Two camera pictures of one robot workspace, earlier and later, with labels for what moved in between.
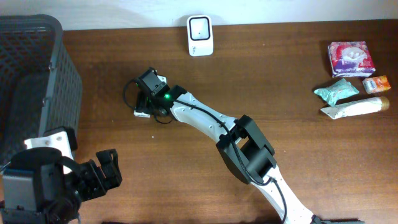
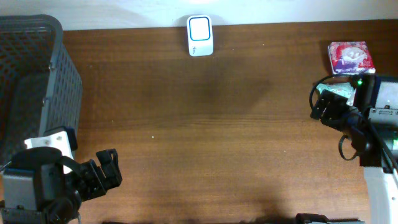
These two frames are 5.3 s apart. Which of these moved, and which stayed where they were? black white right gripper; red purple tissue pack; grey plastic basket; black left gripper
Moved: black white right gripper
Stayed: grey plastic basket; black left gripper; red purple tissue pack
